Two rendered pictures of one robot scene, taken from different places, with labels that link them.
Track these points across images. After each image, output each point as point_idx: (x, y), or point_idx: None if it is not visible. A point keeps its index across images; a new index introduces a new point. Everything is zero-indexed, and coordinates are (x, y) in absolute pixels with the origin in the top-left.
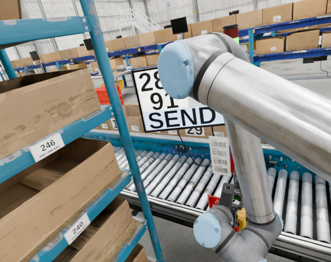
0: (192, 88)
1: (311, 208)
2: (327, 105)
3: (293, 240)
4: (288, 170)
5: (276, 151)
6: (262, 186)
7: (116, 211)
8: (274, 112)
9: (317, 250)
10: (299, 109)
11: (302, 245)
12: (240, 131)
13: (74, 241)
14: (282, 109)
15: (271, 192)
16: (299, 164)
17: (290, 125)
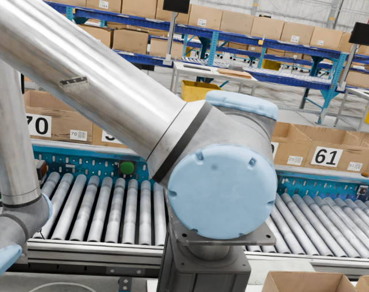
0: None
1: (105, 211)
2: (55, 15)
3: (77, 247)
4: (88, 176)
5: (73, 149)
6: (21, 153)
7: None
8: (0, 11)
9: (102, 253)
10: (26, 12)
11: (87, 249)
12: None
13: None
14: (8, 9)
15: (62, 200)
16: (99, 167)
17: (15, 27)
